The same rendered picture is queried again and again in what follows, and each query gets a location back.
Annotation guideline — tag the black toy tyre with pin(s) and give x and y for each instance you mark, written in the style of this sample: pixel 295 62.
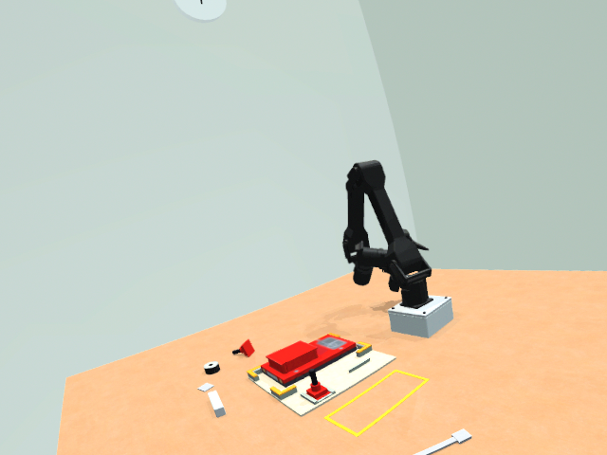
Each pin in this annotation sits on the black toy tyre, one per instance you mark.
pixel 211 367

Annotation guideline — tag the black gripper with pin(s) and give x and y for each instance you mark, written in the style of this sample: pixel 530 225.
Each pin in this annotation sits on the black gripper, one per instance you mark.
pixel 381 263

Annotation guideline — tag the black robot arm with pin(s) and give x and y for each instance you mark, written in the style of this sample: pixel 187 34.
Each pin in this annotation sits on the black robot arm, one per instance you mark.
pixel 402 257

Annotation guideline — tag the yellow rectangular outline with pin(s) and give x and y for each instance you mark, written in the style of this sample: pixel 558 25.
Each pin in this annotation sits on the yellow rectangular outline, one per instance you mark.
pixel 385 413

